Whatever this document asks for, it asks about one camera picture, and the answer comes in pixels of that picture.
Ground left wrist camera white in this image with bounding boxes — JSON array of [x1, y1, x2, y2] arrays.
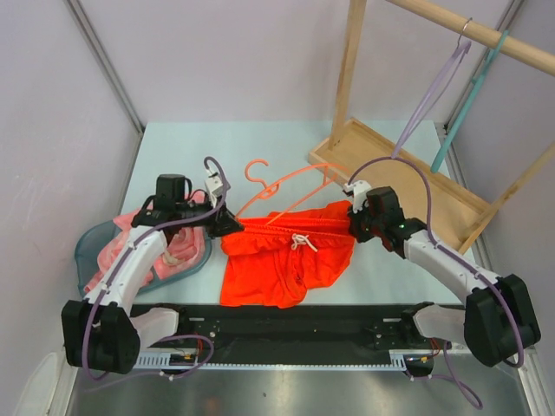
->
[[205, 170, 231, 207]]

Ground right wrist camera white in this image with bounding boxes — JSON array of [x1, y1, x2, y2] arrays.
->
[[343, 180, 372, 213]]

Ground white slotted cable duct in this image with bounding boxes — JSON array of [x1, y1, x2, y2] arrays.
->
[[133, 351, 407, 372]]

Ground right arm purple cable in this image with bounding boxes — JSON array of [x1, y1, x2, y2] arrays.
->
[[349, 156, 528, 411]]

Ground wooden clothes rack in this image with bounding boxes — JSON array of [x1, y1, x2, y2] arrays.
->
[[308, 1, 554, 253]]

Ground purple plastic hanger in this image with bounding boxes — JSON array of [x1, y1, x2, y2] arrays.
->
[[391, 41, 471, 158]]

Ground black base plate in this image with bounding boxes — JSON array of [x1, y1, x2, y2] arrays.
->
[[156, 304, 444, 365]]

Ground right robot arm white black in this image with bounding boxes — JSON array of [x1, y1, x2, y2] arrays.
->
[[343, 180, 541, 367]]

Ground orange plastic hanger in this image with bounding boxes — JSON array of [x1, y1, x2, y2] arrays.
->
[[232, 158, 346, 225]]

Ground teal plastic basket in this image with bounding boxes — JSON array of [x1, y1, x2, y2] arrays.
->
[[74, 218, 213, 300]]

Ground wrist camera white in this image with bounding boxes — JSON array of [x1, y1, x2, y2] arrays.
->
[[343, 180, 372, 213], [205, 170, 231, 207]]

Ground teal plastic hanger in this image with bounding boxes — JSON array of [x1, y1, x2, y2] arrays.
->
[[430, 29, 510, 173]]

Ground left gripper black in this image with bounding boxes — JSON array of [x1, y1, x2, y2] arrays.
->
[[174, 192, 242, 239]]

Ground pink garment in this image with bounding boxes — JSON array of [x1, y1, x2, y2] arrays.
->
[[82, 190, 208, 296]]

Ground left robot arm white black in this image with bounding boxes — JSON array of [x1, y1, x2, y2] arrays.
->
[[61, 172, 244, 374]]

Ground orange shorts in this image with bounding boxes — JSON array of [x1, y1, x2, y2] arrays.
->
[[219, 200, 356, 309]]

